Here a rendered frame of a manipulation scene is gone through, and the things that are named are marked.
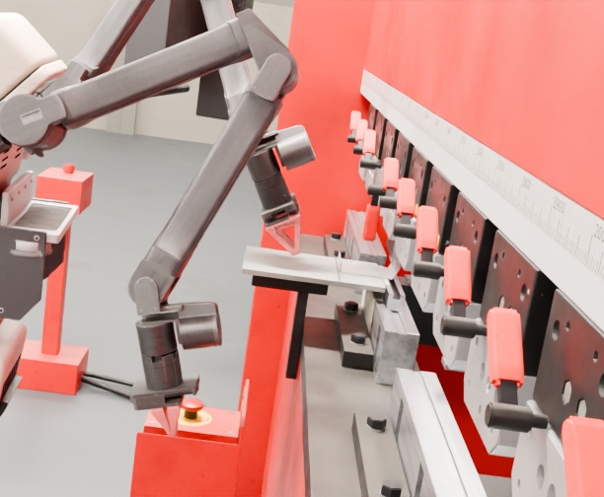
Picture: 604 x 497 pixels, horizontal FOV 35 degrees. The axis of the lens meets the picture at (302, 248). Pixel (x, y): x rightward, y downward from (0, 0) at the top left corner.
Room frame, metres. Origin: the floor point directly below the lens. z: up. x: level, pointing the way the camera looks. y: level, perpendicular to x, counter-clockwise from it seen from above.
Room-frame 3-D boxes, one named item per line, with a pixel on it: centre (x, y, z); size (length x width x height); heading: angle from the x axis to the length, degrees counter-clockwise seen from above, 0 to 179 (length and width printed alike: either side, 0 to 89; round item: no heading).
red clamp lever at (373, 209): (1.61, -0.12, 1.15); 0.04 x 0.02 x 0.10; 93
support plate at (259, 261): (1.76, -0.03, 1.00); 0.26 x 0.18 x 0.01; 93
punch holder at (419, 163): (1.39, -0.19, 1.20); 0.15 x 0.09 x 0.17; 3
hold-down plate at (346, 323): (1.73, -0.12, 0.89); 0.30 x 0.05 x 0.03; 3
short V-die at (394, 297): (1.74, -0.18, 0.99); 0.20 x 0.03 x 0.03; 3
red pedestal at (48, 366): (3.37, 0.88, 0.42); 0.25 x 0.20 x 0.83; 93
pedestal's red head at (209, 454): (1.44, 0.13, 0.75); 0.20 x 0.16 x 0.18; 3
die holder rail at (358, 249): (2.32, -0.15, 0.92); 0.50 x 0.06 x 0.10; 3
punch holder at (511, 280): (0.79, -0.22, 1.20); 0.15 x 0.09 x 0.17; 3
